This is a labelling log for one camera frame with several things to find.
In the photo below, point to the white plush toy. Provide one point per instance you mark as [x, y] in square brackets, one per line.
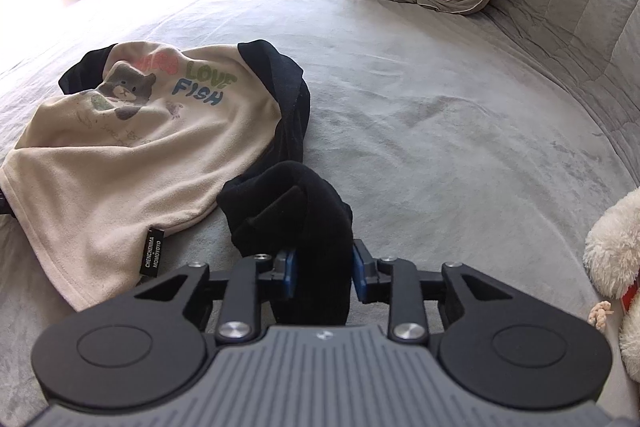
[615, 247]

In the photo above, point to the black and cream sweatshirt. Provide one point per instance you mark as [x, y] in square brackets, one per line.
[125, 167]

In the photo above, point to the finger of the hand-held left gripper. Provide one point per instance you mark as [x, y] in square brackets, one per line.
[4, 206]

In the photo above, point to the grey quilted headboard cover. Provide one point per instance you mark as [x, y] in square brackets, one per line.
[575, 7]

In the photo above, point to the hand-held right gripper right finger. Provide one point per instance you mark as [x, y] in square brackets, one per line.
[357, 277]

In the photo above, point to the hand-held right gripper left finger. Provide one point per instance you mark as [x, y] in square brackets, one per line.
[289, 274]

